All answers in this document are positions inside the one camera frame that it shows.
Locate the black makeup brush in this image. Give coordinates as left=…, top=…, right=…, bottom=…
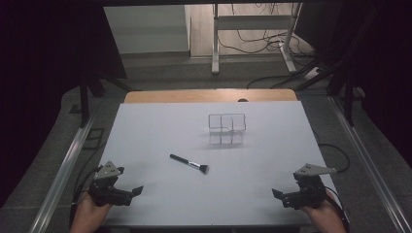
left=169, top=153, right=210, bottom=176

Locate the tangle of black floor cables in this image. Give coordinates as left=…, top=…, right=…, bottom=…
left=216, top=2, right=317, bottom=59

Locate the person's right hand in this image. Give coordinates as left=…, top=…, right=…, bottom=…
left=300, top=189, right=348, bottom=233

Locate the person's left hand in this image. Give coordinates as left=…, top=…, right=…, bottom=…
left=69, top=191, right=113, bottom=233

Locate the hand-held gripper cable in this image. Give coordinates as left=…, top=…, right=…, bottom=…
left=318, top=143, right=352, bottom=174
left=71, top=165, right=105, bottom=208

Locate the white board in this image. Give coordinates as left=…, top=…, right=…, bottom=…
left=102, top=100, right=351, bottom=228

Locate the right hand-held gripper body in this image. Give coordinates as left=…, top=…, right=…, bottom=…
left=281, top=162, right=338, bottom=211

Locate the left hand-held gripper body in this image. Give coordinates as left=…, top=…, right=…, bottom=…
left=88, top=160, right=134, bottom=208

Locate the wooden table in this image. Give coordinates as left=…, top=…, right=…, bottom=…
left=123, top=88, right=298, bottom=105

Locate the clear acrylic organizer box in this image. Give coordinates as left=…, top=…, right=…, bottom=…
left=207, top=113, right=247, bottom=146

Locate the white desk frame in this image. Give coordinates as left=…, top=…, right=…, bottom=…
left=211, top=2, right=304, bottom=76

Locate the right hand-held gripper cable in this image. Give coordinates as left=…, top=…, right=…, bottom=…
left=318, top=143, right=352, bottom=174

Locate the aluminium rail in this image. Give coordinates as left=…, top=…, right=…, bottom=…
left=28, top=115, right=96, bottom=233
left=327, top=95, right=412, bottom=233

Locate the left hand-held gripper cable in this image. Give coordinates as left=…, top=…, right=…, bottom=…
left=71, top=165, right=105, bottom=208

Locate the black metal stand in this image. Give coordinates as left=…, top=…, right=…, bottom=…
left=292, top=48, right=367, bottom=127
left=77, top=69, right=134, bottom=129

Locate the white power strip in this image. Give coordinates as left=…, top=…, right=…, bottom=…
left=303, top=66, right=323, bottom=82

